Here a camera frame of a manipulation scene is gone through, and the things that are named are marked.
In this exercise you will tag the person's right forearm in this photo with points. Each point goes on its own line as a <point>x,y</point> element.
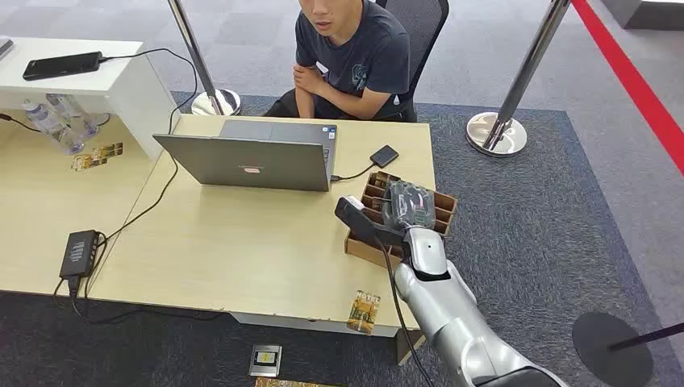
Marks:
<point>304,107</point>

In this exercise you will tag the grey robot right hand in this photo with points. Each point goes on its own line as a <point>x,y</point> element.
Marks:
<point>410,205</point>

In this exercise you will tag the yellow hotel card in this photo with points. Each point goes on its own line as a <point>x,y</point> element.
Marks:
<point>364,313</point>
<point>108,151</point>

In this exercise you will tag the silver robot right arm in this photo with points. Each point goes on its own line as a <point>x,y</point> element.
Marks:
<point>454,315</point>

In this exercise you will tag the grey laptop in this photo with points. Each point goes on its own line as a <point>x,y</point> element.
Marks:
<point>251,165</point>

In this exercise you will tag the yellow printed card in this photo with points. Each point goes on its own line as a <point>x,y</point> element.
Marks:
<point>288,383</point>

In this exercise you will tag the wooden desk leg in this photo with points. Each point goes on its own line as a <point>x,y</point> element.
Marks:
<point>410,347</point>

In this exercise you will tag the black usb hub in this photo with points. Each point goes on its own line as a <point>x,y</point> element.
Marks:
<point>79,253</point>

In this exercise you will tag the cardboard divided card box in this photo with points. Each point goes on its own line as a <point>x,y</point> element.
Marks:
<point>443,208</point>

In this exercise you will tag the grey flat device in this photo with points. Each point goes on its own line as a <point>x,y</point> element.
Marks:
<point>5,47</point>

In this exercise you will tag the black mesh office chair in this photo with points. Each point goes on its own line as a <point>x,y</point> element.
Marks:
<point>425,27</point>

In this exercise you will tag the black stanchion post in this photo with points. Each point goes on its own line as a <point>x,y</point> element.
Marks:
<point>609,350</point>

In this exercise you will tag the grey floor platform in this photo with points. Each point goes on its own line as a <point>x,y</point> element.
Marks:
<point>649,13</point>

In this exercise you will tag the red barrier belt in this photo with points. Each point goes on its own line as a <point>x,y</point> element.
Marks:
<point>630,80</point>

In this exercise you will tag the white desk shelf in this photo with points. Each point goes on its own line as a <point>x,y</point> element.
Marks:
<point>123,85</point>

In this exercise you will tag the black external drive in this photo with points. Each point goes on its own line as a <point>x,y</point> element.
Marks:
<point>384,156</point>

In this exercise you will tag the metal floor socket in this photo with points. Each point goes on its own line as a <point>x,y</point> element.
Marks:
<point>265,361</point>

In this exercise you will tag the person's left forearm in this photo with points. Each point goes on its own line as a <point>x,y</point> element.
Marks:
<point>355,104</point>

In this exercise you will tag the black wrist camera pale box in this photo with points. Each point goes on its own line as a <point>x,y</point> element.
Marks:
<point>354,218</point>

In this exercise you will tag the person's left hand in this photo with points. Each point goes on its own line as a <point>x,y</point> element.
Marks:
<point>308,80</point>

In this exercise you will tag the person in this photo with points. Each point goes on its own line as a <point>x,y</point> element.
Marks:
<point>363,59</point>

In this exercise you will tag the clear water bottle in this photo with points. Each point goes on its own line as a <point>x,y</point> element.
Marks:
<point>53,128</point>
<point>75,115</point>

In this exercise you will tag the black phone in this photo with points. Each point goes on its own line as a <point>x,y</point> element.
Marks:
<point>62,65</point>

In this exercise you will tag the chrome stanchion post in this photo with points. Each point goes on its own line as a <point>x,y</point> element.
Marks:
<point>216,101</point>
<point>496,133</point>

